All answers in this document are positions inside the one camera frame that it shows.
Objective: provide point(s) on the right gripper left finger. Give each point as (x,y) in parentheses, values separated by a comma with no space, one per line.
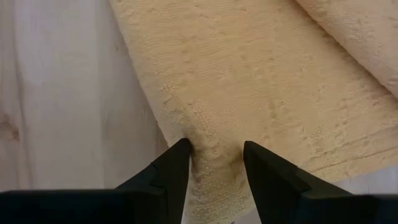
(168,193)

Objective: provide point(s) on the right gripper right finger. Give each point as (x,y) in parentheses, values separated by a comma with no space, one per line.
(280,199)

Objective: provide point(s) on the yellow towel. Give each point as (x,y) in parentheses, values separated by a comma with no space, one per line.
(248,77)

